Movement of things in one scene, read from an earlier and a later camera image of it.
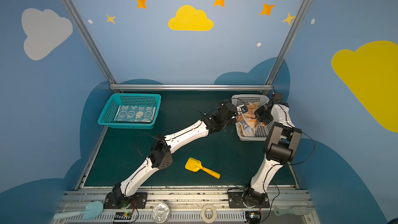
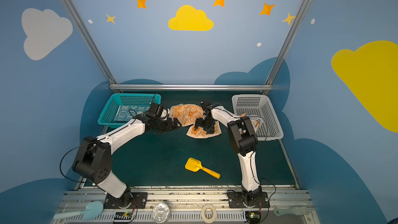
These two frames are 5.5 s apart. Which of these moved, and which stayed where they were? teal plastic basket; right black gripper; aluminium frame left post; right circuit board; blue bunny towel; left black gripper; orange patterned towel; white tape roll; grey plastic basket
Moved: right black gripper; orange patterned towel; left black gripper
Stayed: teal plastic basket; right circuit board; aluminium frame left post; blue bunny towel; white tape roll; grey plastic basket
